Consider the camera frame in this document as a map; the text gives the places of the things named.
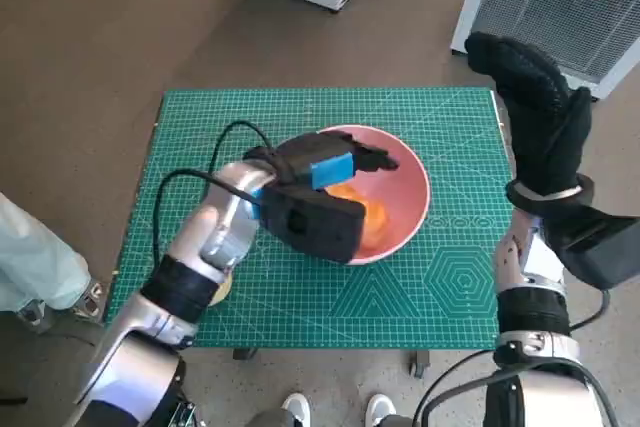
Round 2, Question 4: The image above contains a black device with connectors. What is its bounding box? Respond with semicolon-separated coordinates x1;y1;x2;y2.
164;396;206;427

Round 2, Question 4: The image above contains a black table caster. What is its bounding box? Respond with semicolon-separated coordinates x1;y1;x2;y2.
408;350;432;378

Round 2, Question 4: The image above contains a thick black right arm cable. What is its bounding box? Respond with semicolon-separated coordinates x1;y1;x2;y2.
412;346;616;427

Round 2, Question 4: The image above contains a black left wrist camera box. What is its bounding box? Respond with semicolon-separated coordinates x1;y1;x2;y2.
259;184;365;264

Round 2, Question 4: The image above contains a white shoe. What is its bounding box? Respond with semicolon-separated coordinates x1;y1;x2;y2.
365;394;399;427
280;393;311;427

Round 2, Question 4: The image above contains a black camera cable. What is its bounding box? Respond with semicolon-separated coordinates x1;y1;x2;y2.
569;286;614;333
207;119;274;183

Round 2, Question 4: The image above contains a round toy bread bun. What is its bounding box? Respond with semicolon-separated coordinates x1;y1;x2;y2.
208;270;233;306

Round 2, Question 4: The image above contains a black right camera cable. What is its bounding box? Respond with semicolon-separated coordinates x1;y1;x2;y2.
569;286;614;333

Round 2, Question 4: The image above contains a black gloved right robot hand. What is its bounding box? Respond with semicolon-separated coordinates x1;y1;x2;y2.
464;31;594;197

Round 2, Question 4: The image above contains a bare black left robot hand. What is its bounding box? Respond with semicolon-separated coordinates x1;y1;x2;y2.
272;130;401;192

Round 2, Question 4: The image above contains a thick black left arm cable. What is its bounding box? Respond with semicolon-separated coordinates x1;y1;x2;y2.
151;169;261;268

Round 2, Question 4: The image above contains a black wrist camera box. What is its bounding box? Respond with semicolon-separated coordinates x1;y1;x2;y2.
542;204;640;291
259;184;365;264

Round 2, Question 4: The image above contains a black left camera cable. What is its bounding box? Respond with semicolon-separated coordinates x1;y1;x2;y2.
207;119;274;183

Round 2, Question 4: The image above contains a green cutting mat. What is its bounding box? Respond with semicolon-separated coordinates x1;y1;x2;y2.
102;87;514;350

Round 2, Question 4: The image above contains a white vented freezer cabinet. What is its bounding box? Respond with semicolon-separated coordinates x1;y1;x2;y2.
451;0;640;101

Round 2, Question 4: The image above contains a pink bowl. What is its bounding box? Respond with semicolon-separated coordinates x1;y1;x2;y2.
294;124;432;267

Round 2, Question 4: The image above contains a long toy bread loaf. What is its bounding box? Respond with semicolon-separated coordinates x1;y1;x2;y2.
323;183;390;254

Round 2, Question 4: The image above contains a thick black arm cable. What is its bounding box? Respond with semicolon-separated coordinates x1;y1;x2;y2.
151;169;261;268
412;346;616;427

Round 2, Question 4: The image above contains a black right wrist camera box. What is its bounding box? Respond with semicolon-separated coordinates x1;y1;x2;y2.
542;204;640;291

